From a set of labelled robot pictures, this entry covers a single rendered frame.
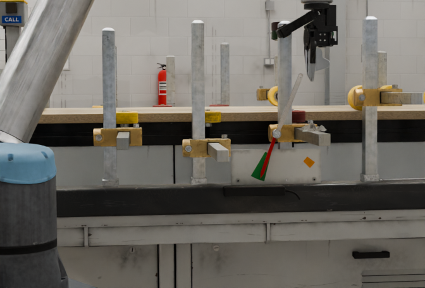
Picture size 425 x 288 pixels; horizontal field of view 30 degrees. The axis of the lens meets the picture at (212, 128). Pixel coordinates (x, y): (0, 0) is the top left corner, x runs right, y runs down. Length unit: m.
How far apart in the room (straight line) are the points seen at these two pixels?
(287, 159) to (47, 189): 0.97
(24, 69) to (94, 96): 7.68
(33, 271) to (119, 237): 0.86
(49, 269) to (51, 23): 0.52
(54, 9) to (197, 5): 7.86
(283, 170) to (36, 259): 1.00
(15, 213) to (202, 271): 1.20
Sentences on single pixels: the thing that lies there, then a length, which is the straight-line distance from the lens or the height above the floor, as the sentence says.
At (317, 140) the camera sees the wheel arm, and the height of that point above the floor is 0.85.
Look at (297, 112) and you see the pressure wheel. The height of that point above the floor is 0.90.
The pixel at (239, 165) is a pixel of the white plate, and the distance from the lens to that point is 2.26.
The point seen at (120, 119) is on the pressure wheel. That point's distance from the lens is 2.35.
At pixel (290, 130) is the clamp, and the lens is 2.27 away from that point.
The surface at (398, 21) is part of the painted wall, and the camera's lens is 10.28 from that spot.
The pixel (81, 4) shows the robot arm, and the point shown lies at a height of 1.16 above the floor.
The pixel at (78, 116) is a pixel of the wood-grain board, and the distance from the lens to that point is 2.44.
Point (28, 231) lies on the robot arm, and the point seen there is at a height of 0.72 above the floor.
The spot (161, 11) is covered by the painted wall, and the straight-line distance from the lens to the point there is 9.45.
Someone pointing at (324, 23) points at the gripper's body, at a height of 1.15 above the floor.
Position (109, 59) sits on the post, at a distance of 2.24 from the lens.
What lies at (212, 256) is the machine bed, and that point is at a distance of 2.55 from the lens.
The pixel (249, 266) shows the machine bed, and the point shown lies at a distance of 2.57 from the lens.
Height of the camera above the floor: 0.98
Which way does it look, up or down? 3 degrees down
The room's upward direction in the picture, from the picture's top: straight up
